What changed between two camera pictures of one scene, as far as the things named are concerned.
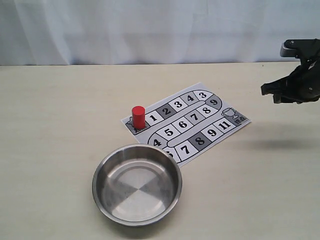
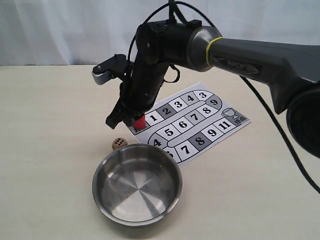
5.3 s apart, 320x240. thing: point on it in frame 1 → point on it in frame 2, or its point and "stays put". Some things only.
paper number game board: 188,123 stays put
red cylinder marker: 138,117 stays put
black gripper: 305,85 → 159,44
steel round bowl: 137,185 stays put
